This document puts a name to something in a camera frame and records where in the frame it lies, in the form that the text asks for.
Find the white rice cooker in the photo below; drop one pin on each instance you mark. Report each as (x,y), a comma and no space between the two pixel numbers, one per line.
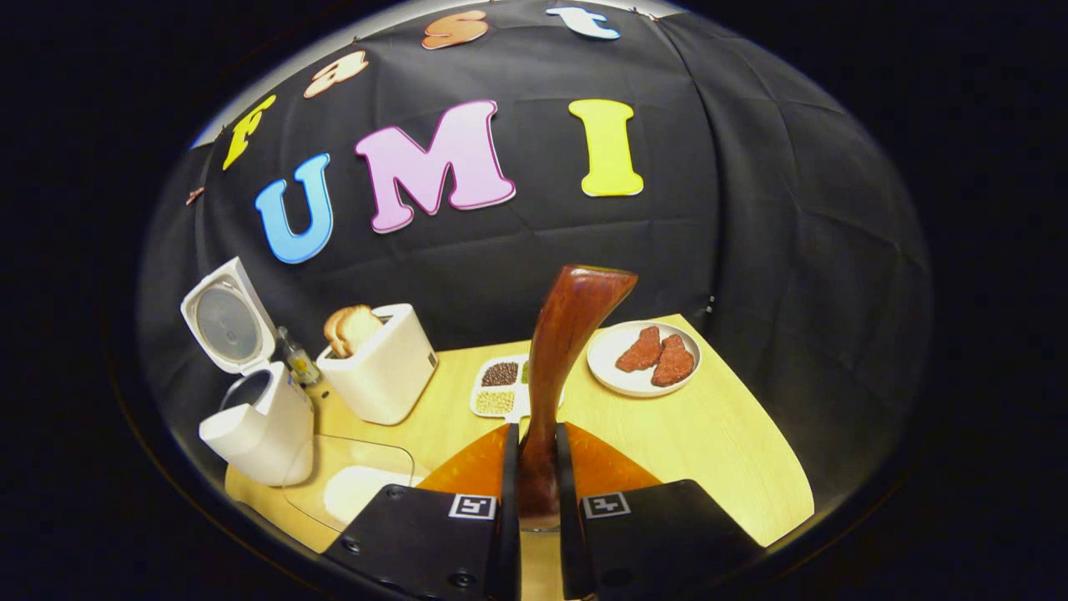
(267,442)

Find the toasted bread slice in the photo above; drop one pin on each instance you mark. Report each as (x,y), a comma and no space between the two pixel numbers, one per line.
(330,334)
(360,325)

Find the red meat piece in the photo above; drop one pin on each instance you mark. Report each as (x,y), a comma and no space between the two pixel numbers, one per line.
(641,351)
(674,363)

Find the small glass bottle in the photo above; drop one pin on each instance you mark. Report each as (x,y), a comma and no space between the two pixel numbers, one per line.
(299,363)

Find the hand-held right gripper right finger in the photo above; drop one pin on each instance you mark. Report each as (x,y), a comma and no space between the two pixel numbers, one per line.
(567,517)

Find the black backdrop cloth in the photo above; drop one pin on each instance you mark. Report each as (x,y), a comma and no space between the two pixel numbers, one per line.
(793,209)

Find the pink cloth clip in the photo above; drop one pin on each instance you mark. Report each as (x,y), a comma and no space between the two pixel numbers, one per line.
(194,196)

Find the round white plate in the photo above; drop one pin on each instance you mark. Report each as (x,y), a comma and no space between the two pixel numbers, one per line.
(605,363)

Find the white toaster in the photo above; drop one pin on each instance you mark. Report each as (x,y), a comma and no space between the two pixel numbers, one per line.
(384,376)

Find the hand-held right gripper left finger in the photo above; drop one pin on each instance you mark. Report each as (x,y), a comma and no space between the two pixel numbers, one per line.
(511,501)

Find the white divided dish with grains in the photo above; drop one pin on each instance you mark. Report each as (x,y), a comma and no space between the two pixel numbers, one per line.
(496,403)

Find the clear plastic container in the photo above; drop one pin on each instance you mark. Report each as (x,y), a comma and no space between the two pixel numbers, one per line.
(309,476)

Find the brown wooden spoon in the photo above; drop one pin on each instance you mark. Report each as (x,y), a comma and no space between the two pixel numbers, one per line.
(567,334)

